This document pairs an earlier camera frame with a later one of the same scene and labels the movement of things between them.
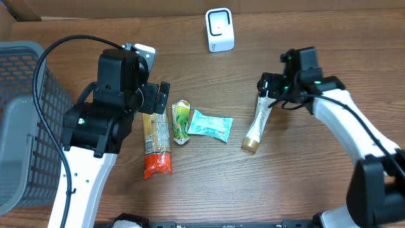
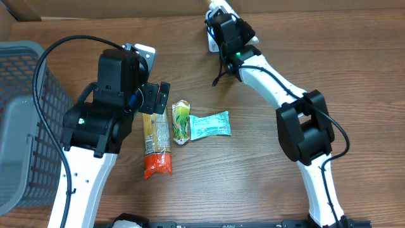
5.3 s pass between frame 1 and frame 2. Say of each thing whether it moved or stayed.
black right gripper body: moved
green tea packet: stayed
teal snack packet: moved
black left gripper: stayed
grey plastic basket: stayed
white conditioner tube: moved
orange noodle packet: stayed
